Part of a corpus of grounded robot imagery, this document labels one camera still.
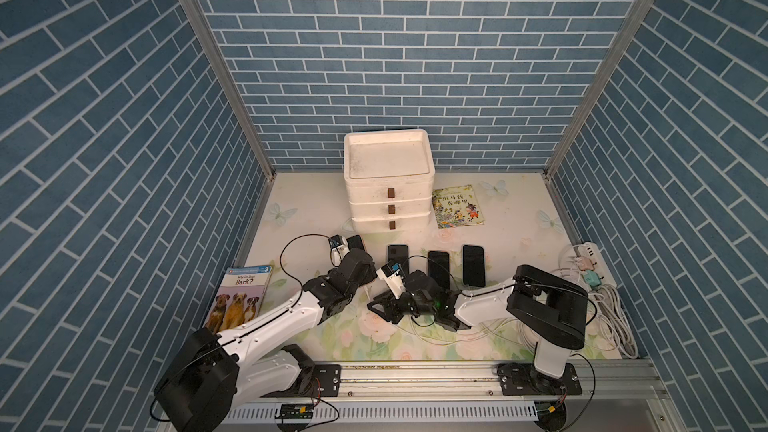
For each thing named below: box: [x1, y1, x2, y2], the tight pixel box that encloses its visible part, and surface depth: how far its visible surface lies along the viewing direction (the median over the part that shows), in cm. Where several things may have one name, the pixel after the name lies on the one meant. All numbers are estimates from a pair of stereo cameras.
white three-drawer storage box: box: [344, 129, 435, 233], surface depth 94 cm
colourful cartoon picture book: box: [432, 184, 485, 229], surface depth 111 cm
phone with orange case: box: [346, 234, 365, 253], surface depth 88 cm
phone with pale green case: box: [462, 244, 485, 287], surface depth 98 cm
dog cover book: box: [204, 265, 273, 335], surface depth 90 cm
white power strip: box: [577, 242, 617, 286], surface depth 96 cm
